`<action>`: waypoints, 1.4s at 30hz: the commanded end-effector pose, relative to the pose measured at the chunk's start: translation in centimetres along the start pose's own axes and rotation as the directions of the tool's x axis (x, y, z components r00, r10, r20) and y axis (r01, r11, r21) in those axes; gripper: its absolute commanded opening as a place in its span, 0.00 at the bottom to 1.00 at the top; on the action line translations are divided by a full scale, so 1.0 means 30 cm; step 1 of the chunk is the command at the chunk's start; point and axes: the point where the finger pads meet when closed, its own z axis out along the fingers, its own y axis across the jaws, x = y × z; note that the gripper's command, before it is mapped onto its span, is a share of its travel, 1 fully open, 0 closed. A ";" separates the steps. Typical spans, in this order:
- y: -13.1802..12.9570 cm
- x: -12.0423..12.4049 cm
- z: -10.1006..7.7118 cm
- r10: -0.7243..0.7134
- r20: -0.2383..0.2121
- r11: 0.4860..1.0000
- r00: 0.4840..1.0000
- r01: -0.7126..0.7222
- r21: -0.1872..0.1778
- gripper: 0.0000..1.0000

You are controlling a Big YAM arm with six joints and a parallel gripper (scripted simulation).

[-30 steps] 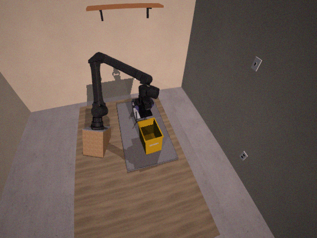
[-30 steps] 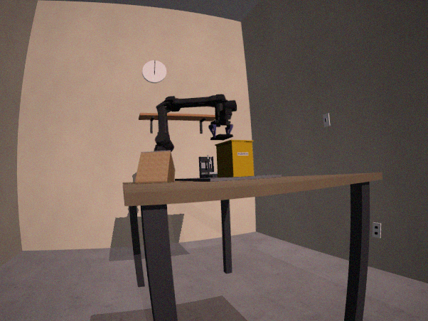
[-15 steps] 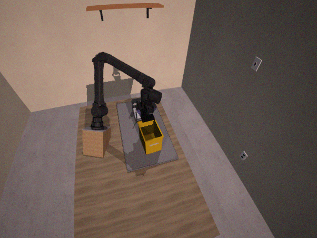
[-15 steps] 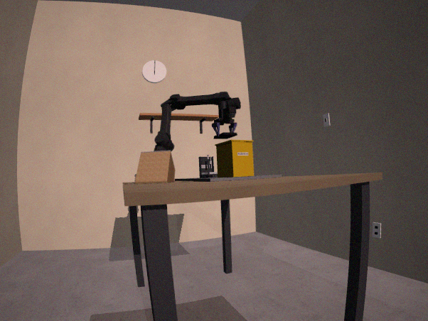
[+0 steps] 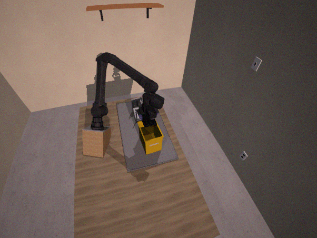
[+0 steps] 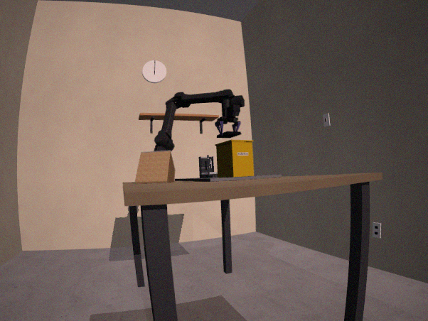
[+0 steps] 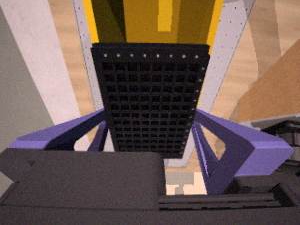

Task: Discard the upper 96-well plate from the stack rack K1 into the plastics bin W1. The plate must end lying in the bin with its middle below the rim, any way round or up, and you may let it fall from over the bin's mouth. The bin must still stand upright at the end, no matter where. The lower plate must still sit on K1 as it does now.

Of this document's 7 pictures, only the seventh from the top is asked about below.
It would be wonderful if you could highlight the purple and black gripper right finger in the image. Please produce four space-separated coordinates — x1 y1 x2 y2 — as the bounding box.
191 108 294 194

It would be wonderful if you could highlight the yellow open-top bin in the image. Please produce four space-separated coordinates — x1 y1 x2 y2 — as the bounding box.
83 0 224 56

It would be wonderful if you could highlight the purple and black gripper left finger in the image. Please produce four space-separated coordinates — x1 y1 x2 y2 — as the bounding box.
7 108 109 151

